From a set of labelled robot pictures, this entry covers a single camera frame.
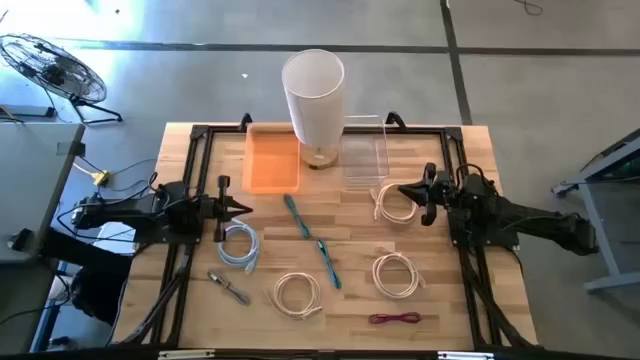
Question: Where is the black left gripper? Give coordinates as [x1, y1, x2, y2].
[198, 174, 254, 244]

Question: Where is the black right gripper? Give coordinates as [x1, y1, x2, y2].
[397, 162, 455, 227]

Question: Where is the white ethernet cable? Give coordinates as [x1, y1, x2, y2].
[371, 244, 428, 301]
[369, 182, 419, 225]
[263, 271, 324, 321]

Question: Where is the blue-grey ethernet cable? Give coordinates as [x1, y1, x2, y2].
[216, 218, 261, 275]

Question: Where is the red cable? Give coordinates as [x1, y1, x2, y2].
[368, 311, 423, 326]

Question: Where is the orange translucent plastic bin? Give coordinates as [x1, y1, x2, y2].
[242, 122, 303, 195]

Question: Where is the clear plastic bin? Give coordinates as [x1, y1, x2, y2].
[339, 114, 391, 190]

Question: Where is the white shade wooden base lamp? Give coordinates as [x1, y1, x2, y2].
[280, 48, 347, 170]

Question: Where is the white paper sheet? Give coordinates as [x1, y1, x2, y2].
[92, 221, 139, 256]

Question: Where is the black office chair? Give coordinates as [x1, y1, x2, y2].
[39, 227, 134, 326]

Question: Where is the grey desk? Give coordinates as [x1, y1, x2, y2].
[0, 122, 86, 264]

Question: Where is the small black desk device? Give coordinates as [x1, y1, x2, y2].
[7, 228, 35, 251]

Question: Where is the black floor fan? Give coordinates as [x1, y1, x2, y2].
[0, 33, 124, 125]

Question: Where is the grey power strip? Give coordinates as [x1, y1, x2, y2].
[0, 104, 57, 120]

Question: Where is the black aluminium table frame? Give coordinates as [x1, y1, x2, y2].
[119, 112, 539, 351]

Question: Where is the grey bundled USB cable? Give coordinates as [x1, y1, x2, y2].
[206, 268, 251, 307]

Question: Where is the silver metal bracket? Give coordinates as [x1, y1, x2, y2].
[437, 351, 496, 360]
[158, 349, 216, 360]

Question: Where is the grey metal table frame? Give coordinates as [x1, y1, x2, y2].
[551, 128, 640, 294]

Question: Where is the thin black floor cable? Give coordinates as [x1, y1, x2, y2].
[512, 0, 545, 16]

